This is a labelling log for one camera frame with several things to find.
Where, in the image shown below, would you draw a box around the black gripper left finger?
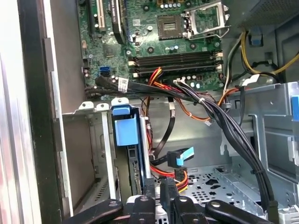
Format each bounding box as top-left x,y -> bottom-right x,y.
62,178 -> 157,224

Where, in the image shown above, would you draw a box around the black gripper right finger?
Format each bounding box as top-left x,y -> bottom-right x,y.
160,177 -> 274,224

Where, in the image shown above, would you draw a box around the red orange yellow power wire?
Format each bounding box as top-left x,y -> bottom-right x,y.
149,163 -> 189,194

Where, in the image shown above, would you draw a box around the black wire with blue connector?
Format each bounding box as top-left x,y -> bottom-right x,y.
149,97 -> 195,168

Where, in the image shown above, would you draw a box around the hard disk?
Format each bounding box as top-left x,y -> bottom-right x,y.
111,105 -> 152,196

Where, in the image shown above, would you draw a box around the metal disk bay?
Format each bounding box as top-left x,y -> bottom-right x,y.
62,97 -> 152,203

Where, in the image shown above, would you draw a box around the black RAM slot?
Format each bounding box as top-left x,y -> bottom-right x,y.
132,70 -> 222,79
128,51 -> 224,60
132,64 -> 224,72
128,57 -> 224,66

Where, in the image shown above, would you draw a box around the white expansion slot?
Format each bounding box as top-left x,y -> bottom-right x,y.
97,0 -> 107,33

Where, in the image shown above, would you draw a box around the metal drive cage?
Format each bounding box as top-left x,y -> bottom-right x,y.
219,81 -> 299,224

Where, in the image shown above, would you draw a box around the black PC case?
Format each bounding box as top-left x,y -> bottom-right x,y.
17,0 -> 299,224

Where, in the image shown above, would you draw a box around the blue drive cage carrier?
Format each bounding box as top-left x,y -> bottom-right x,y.
291,95 -> 299,122

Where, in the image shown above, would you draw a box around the black chipset chip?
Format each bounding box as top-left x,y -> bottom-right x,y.
104,43 -> 118,58

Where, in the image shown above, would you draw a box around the green motherboard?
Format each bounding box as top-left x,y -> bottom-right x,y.
78,0 -> 225,98

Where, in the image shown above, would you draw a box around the thin metal locking lever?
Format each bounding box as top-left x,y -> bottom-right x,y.
186,25 -> 231,39

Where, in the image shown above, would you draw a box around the CPU socket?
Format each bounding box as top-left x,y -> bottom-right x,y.
156,15 -> 184,39

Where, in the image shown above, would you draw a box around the metal socket cover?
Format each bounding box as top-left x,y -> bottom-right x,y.
183,1 -> 229,40

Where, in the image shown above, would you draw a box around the grey power supply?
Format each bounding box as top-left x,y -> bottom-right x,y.
221,0 -> 299,35

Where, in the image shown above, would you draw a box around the thick black wire bundle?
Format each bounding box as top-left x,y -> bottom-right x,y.
174,78 -> 280,224

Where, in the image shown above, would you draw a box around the black wire with white label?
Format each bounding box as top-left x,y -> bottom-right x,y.
84,76 -> 204,103

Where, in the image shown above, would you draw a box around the thin orange wire bundle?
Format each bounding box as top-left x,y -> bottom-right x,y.
142,66 -> 240,122

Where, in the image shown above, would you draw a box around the yellow wires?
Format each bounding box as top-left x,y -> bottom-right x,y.
240,31 -> 299,75

